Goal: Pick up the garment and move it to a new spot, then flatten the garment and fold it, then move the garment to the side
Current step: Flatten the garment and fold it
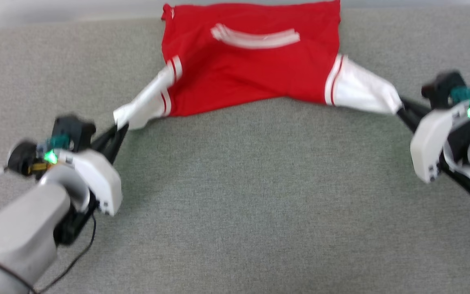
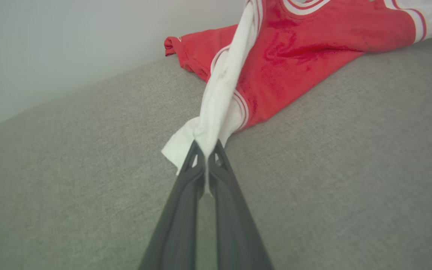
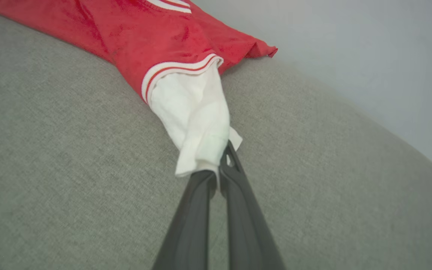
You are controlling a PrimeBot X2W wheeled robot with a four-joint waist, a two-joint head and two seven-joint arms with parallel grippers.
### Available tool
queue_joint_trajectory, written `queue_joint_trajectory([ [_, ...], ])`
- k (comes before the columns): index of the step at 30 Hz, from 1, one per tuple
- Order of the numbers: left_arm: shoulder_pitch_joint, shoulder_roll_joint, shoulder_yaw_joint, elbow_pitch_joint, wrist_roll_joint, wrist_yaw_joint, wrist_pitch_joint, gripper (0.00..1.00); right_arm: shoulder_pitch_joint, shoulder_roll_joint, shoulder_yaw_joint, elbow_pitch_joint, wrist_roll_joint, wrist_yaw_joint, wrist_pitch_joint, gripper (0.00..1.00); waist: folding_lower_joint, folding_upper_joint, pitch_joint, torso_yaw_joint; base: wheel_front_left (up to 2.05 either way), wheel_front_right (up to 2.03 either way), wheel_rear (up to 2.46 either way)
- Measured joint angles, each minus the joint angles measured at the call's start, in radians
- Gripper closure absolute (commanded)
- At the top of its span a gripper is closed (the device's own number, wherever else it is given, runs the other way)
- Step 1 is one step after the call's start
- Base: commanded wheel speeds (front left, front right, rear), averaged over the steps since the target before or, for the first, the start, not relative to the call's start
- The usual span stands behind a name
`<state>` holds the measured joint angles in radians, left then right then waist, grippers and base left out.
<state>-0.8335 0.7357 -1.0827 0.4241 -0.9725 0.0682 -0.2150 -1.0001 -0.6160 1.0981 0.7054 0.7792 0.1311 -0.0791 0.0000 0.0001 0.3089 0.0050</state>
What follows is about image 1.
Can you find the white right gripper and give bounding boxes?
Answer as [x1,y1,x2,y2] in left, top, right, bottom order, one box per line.
[396,98,470,184]

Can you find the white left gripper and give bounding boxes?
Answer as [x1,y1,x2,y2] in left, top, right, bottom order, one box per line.
[61,124,129,217]

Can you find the red and white jersey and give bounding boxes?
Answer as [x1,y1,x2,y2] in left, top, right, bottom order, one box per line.
[113,0,403,131]

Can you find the thin black cable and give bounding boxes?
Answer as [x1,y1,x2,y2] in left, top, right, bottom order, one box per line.
[0,214,97,294]

